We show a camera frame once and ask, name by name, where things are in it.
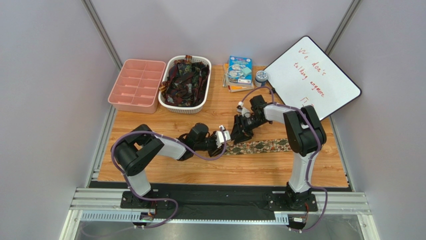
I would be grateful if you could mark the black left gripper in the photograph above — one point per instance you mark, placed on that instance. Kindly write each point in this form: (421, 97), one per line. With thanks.
(212, 145)

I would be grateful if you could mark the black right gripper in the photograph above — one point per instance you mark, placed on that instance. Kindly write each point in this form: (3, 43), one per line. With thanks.
(241, 128)

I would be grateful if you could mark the patterned paisley necktie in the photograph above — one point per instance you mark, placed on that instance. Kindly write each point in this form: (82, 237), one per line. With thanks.
(258, 147)

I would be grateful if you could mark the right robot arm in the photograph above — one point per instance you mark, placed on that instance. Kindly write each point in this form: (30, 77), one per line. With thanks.
(305, 136)

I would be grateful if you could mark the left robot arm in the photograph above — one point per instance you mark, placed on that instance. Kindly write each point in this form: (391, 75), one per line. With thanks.
(134, 151)

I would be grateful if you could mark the pile of dark ties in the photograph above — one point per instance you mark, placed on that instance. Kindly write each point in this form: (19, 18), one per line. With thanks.
(186, 84)

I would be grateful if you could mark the blue packaged book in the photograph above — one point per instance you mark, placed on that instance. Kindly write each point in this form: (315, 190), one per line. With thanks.
(239, 71)

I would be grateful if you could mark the white dry-erase board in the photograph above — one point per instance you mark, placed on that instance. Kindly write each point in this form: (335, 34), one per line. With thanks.
(305, 75)

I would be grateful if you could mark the pink divided tray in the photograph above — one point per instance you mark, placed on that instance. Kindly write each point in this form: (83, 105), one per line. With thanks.
(136, 88)

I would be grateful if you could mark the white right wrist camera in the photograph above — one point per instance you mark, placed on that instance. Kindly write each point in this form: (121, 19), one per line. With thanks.
(242, 110)

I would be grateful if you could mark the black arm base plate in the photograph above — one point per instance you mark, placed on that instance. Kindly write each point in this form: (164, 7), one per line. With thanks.
(217, 202)

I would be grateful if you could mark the aluminium rail frame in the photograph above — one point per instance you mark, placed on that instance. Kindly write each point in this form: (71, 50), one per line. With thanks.
(94, 214)

